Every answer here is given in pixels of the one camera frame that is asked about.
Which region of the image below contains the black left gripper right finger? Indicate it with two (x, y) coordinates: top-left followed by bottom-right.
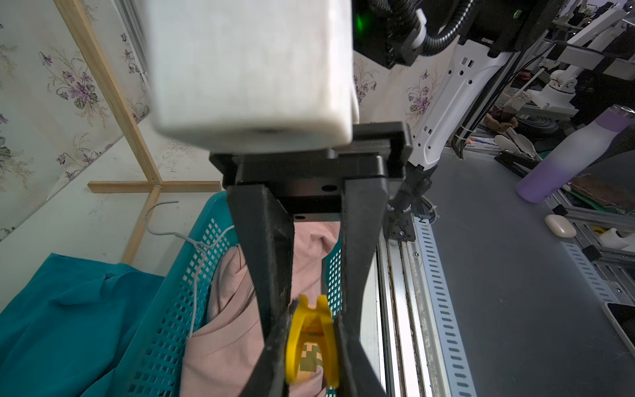
(335, 178), (389, 396)

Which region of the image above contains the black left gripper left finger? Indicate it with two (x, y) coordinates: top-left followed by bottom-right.
(227, 185), (294, 396)

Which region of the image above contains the purple white water bottle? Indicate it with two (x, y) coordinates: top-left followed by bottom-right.
(516, 104), (634, 203)

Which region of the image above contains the teal perforated plastic basket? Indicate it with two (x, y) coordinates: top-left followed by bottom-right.
(93, 191), (344, 397)

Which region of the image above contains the teal t-shirt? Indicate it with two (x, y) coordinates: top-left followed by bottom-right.
(1, 254), (164, 396)

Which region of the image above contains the wooden clothes rack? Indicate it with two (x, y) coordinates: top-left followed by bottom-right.
(55, 0), (221, 266)

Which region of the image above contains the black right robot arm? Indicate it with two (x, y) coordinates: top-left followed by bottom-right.
(341, 1), (562, 243)

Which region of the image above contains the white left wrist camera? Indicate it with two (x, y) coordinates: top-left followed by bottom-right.
(145, 1), (359, 154)

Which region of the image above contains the yellow clothespin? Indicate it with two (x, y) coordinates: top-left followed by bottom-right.
(285, 295), (340, 389)

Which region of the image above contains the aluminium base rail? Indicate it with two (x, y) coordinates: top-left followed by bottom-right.
(361, 218), (476, 396)

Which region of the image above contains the pink t-shirt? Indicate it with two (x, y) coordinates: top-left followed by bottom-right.
(180, 222), (340, 396)

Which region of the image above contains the white wire hanger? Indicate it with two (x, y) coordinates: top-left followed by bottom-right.
(145, 200), (236, 339)

